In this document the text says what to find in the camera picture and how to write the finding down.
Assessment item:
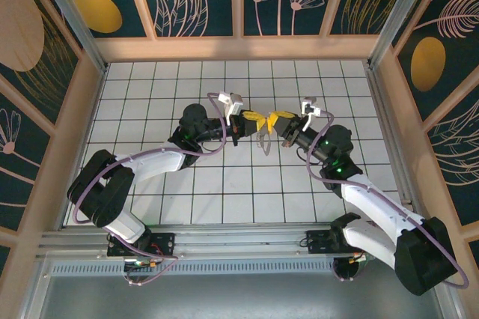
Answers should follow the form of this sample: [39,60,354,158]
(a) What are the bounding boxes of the silver keyring plate with rings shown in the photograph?
[254,124,276,157]

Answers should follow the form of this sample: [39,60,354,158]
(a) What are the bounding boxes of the grey metal sheet panel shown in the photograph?
[22,255,461,319]

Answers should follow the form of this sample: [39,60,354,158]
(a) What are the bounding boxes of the aluminium side rail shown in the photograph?
[364,62,412,204]

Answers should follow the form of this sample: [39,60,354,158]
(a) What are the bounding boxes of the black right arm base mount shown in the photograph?
[305,228,375,256]

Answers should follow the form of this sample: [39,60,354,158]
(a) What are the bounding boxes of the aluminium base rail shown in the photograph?
[37,221,446,260]

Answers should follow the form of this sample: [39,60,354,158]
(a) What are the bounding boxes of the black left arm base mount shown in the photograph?
[106,231,177,258]

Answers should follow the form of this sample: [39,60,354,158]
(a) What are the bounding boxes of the slotted grey cable duct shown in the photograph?
[48,261,375,277]

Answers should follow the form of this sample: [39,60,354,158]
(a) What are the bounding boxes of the aluminium frame post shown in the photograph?
[367,0,437,69]
[29,0,110,77]

